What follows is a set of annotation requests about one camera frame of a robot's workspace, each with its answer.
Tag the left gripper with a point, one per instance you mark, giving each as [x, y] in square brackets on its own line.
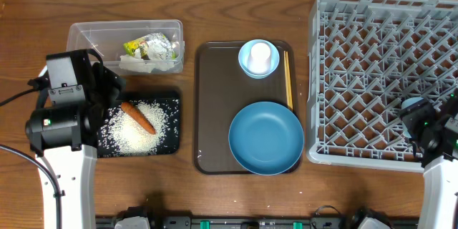
[108, 88]

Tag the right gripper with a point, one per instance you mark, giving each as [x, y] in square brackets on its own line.
[412, 113]

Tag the light blue cup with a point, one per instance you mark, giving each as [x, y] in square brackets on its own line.
[407, 103]

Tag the white tissue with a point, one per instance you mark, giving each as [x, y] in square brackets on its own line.
[133, 64]

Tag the orange carrot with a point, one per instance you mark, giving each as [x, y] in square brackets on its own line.
[138, 117]

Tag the white rice pile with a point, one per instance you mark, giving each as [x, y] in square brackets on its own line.
[137, 132]

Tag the green yellow snack wrapper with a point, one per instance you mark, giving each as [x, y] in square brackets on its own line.
[137, 48]

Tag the large blue plate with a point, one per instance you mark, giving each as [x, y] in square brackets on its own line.
[266, 138]

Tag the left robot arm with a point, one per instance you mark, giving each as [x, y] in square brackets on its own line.
[67, 155]

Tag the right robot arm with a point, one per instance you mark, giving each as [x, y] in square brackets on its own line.
[439, 209]

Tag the grey dishwasher rack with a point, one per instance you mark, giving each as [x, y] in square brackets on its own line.
[366, 57]

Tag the clear plastic bin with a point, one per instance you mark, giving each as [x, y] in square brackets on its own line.
[107, 39]

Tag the black shallow tray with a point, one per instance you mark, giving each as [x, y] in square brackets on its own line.
[171, 143]

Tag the brown serving tray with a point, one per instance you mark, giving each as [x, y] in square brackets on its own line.
[222, 89]

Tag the right wooden chopstick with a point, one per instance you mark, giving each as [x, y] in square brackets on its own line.
[290, 78]

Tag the small light blue bowl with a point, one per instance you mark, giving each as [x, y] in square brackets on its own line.
[245, 52]

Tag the pink cup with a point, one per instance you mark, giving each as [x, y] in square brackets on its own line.
[259, 60]

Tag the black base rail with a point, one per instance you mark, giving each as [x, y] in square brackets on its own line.
[136, 218]

